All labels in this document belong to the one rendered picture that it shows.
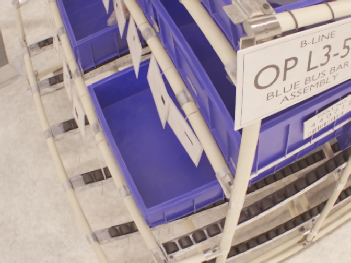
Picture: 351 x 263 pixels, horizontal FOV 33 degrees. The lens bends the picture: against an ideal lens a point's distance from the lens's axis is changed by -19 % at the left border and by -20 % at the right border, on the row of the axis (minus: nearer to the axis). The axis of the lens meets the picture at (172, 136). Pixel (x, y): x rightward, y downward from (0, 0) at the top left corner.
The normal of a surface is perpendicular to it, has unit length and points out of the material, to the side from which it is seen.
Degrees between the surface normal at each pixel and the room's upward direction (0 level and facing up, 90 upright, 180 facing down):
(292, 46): 90
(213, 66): 4
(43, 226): 0
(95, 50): 90
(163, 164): 3
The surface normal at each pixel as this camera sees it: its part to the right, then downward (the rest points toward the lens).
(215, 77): -0.08, -0.43
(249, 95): 0.40, 0.81
